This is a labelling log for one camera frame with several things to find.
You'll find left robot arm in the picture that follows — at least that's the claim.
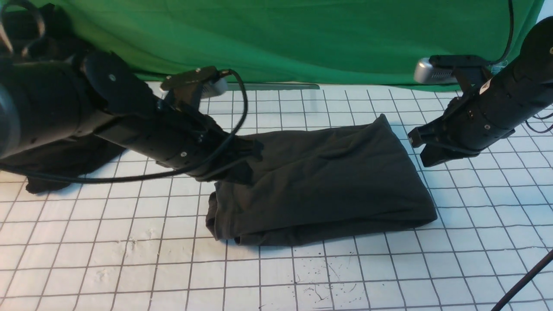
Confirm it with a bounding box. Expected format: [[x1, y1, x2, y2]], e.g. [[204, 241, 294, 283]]
[[1, 51, 263, 184]]

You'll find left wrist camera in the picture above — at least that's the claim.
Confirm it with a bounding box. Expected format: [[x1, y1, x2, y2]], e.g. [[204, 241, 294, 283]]
[[160, 66, 230, 99]]

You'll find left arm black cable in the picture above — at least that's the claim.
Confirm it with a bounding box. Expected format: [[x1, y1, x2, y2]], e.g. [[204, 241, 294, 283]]
[[0, 0, 249, 184]]

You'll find gray metal rail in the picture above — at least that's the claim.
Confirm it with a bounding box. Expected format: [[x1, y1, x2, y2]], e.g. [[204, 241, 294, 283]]
[[244, 83, 321, 91]]

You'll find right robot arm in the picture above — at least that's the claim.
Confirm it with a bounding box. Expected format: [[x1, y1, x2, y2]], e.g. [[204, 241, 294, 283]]
[[408, 16, 553, 167]]

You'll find white grid table mat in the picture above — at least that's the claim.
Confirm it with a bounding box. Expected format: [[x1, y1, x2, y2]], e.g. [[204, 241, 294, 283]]
[[0, 86, 553, 311]]

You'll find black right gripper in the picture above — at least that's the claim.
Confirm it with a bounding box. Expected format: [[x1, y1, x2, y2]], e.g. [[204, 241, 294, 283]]
[[408, 65, 552, 167]]

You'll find gray long sleeve shirt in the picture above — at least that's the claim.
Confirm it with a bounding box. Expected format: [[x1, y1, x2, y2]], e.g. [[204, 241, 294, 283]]
[[206, 114, 437, 246]]

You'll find green backdrop cloth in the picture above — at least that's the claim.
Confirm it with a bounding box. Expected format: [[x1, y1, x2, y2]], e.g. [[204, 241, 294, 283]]
[[0, 0, 546, 91]]

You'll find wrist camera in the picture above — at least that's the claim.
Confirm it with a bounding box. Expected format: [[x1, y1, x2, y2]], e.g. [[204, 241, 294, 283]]
[[160, 66, 230, 99], [413, 55, 493, 92]]

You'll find black clothes pile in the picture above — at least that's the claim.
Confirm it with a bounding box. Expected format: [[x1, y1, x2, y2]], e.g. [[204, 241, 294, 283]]
[[1, 2, 126, 178]]

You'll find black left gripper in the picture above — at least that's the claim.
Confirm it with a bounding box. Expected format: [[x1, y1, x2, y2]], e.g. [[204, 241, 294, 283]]
[[95, 108, 263, 184]]

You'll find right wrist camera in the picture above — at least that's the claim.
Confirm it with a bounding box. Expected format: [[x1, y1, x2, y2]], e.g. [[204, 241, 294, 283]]
[[413, 55, 493, 92]]

